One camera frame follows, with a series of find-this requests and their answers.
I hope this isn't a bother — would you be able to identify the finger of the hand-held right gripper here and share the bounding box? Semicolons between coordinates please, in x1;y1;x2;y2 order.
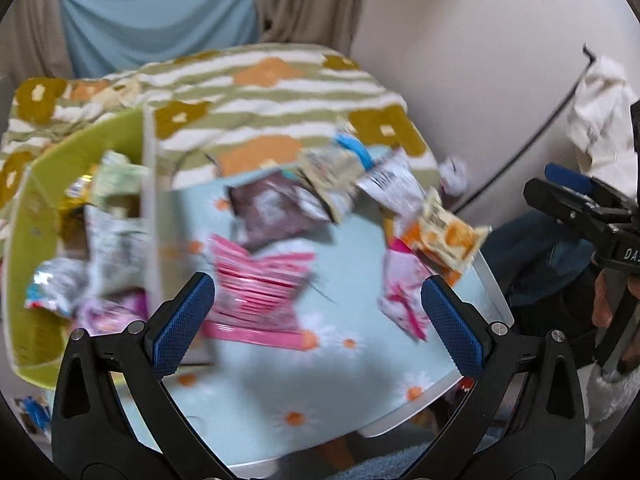
523;178;617;242
544;162;603;197

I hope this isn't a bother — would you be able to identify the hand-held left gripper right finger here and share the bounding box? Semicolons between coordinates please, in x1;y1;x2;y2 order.
400;275;587;480

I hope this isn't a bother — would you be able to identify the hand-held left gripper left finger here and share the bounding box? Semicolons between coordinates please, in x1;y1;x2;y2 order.
50;272;236;480

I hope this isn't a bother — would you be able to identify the purple snack packet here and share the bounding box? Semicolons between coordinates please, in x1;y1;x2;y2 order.
75;290;151;337

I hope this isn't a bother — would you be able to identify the pink striped snack packet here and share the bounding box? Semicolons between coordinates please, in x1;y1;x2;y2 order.
202;234;317;352

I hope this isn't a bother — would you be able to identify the pile of snack packets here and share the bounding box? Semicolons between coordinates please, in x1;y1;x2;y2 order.
227;125;493;343

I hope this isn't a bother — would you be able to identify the white crinkled snack packet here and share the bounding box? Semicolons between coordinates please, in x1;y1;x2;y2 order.
84;205;152;297

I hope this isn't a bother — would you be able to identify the silver snack packet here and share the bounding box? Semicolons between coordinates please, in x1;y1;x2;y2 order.
25;257;89;319

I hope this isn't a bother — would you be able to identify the pale green snack packet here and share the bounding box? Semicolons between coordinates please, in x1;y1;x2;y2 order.
92;151;152;211

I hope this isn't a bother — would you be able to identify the gold snack packet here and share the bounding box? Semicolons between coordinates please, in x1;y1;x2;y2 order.
62;175;97;212

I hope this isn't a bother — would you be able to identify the green cardboard box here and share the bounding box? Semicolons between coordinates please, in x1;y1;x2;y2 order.
2;105;217;392

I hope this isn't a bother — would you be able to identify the person's right hand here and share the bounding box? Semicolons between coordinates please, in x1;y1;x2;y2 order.
591;267;640;331

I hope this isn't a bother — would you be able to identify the white hanging garment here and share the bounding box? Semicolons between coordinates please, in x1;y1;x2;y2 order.
567;55;640;182

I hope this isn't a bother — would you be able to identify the light blue daisy tablecloth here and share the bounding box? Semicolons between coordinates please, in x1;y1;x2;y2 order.
120;145;501;466

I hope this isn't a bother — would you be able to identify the crumpled white plastic bag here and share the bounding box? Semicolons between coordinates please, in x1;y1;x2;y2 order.
437;157;471;197

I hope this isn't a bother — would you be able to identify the green striped floral blanket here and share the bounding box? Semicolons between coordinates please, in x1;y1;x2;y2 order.
0;42;438;221

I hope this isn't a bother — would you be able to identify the beige curtain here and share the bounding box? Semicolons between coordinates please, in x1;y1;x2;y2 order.
252;0;371;57
10;0;73;82

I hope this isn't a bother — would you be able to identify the blue hanging cloth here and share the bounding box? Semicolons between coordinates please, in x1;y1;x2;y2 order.
56;0;262;82

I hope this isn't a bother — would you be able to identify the black cable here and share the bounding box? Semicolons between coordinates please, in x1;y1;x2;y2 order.
457;45;601;206

